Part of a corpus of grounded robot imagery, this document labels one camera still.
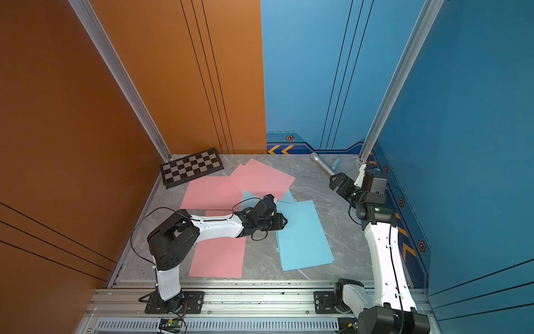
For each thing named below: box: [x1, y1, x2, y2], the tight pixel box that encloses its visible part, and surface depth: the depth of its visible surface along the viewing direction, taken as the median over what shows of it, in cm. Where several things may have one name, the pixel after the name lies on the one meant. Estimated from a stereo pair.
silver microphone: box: [310, 151, 336, 177], surface depth 117 cm
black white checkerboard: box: [160, 147, 224, 190], surface depth 114 cm
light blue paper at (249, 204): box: [241, 189, 295, 211], surface depth 104 cm
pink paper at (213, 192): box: [180, 175, 244, 211], surface depth 109 cm
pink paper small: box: [228, 158, 296, 202], surface depth 114 cm
